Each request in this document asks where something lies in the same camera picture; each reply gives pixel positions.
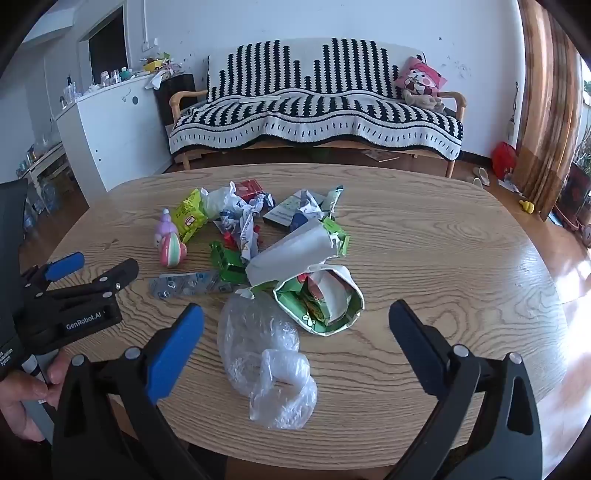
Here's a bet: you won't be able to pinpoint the white cabinet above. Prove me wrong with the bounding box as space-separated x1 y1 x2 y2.
55 74 174 192

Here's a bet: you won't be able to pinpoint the clear plastic bag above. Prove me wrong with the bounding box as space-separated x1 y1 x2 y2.
217 292 318 431

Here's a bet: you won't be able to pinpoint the colourful clutter pile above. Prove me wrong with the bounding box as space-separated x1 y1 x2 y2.
139 53 185 88

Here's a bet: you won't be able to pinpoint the white labelled packet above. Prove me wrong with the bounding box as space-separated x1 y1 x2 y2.
263 194 324 232

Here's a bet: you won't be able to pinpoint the crumpled mint wrapper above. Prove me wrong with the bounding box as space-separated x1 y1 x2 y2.
298 185 345 220

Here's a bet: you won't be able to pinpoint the green potted plant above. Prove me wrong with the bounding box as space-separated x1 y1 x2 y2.
573 134 591 176

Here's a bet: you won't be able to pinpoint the yellow green snack packet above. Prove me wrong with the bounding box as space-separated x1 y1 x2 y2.
172 188 211 244

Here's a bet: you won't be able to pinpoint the white low table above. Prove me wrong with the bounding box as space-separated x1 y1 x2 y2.
18 143 70 213

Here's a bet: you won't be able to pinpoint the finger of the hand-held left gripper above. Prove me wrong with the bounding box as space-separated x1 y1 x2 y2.
34 258 140 308
21 252 86 292

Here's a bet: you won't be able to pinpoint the green foil wrapper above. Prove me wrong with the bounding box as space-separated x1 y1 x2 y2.
209 241 250 283

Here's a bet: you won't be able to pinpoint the papers on floor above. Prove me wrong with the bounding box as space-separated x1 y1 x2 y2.
362 148 400 163

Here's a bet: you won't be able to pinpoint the person's left hand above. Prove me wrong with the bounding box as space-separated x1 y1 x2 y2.
0 350 71 444

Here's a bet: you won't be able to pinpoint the silver blister pack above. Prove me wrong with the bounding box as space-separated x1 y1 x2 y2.
148 271 250 301

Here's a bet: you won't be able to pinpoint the white green paper bag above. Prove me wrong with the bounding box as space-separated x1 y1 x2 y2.
246 217 352 289

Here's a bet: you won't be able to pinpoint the red bag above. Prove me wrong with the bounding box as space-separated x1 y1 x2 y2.
492 141 518 181

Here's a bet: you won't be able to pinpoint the white plastic bag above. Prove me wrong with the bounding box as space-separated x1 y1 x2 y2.
202 181 241 220

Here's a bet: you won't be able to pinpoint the pink toy figure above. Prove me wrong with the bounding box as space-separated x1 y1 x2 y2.
154 209 188 268

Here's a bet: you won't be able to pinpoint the sofa with striped blanket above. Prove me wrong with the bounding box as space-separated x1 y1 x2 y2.
167 38 464 161

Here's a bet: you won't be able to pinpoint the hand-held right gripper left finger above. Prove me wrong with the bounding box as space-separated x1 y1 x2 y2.
52 303 227 480

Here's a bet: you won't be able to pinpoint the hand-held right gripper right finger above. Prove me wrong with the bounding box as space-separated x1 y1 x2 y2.
388 299 544 480

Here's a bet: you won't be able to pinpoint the pack of water bottles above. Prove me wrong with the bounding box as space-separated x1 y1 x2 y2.
25 178 63 217

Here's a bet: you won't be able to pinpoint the black cabinet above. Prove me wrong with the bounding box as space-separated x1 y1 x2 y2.
153 74 197 134

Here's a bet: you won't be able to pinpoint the brown patterned curtain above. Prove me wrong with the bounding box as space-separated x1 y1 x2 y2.
512 0 583 217

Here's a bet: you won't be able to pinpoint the red book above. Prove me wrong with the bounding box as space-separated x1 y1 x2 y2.
235 179 269 201

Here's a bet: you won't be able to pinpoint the pink cartoon pillow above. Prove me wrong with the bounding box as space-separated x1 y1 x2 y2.
394 56 448 100

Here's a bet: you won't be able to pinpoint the hanging wall ornament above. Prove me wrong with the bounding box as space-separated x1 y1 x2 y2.
507 80 520 144

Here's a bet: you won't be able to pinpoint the torn green white carton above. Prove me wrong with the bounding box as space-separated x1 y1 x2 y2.
273 264 365 337

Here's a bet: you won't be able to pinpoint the wooden sofa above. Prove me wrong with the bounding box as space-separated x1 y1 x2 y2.
168 90 467 178

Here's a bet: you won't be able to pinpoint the group of small bottles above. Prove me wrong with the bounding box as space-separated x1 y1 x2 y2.
99 67 136 86

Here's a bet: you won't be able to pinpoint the brown plush toy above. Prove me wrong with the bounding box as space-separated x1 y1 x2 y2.
403 85 446 114

